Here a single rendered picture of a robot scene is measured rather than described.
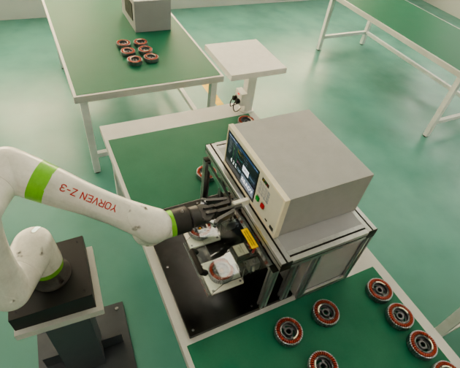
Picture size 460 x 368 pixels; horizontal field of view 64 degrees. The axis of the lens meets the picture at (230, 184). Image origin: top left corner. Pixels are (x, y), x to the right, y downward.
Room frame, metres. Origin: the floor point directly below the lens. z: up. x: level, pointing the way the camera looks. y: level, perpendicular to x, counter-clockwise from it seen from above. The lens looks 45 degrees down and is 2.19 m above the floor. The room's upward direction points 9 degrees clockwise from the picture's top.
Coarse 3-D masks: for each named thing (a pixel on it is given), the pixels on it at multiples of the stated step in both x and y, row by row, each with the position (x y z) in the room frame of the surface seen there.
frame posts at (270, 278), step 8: (208, 160) 1.26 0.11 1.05; (208, 176) 1.26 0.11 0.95; (208, 184) 1.26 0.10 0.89; (224, 184) 1.32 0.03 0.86; (272, 272) 0.73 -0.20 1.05; (288, 272) 0.80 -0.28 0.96; (296, 272) 0.79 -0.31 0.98; (264, 280) 0.75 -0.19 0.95; (272, 280) 0.74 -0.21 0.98; (288, 280) 0.78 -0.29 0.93; (264, 288) 0.74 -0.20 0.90; (272, 288) 0.74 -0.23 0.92; (280, 288) 0.80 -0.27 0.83; (288, 288) 0.79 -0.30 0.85; (264, 296) 0.73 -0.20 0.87; (280, 296) 0.78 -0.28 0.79; (264, 304) 0.74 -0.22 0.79
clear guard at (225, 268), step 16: (224, 224) 0.90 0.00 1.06; (240, 224) 0.91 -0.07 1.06; (192, 240) 0.82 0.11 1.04; (208, 240) 0.81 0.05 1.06; (224, 240) 0.82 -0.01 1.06; (240, 240) 0.83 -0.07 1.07; (256, 240) 0.84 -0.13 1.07; (208, 256) 0.74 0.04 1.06; (224, 256) 0.75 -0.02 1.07; (240, 256) 0.76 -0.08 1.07; (256, 256) 0.77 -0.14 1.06; (208, 272) 0.69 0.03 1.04; (224, 272) 0.69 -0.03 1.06; (240, 272) 0.70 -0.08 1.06; (208, 288) 0.64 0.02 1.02
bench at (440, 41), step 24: (336, 0) 4.88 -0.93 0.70; (360, 0) 4.85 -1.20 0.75; (384, 0) 4.99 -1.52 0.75; (384, 24) 4.19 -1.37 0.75; (408, 24) 4.30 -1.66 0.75; (432, 24) 4.42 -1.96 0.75; (432, 48) 3.74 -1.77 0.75; (456, 48) 3.84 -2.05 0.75; (456, 72) 3.33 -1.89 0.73; (432, 120) 3.33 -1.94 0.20
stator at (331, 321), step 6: (318, 300) 0.80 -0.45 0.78; (324, 300) 0.80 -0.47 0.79; (318, 306) 0.77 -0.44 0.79; (324, 306) 0.78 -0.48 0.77; (330, 306) 0.78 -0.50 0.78; (336, 306) 0.78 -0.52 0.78; (312, 312) 0.75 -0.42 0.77; (318, 312) 0.74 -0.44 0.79; (330, 312) 0.76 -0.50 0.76; (336, 312) 0.75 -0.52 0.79; (318, 318) 0.72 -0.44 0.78; (324, 318) 0.72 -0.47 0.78; (330, 318) 0.72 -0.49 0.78; (336, 318) 0.73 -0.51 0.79; (318, 324) 0.70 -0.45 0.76; (324, 324) 0.70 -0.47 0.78; (330, 324) 0.70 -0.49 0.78
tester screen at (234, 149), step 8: (232, 136) 1.16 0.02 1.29; (232, 144) 1.15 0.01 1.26; (232, 152) 1.15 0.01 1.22; (240, 152) 1.10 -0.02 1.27; (240, 160) 1.09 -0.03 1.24; (248, 160) 1.04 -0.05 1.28; (240, 168) 1.08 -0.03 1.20; (248, 168) 1.03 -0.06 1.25; (240, 176) 1.07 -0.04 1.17; (256, 176) 0.98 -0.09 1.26
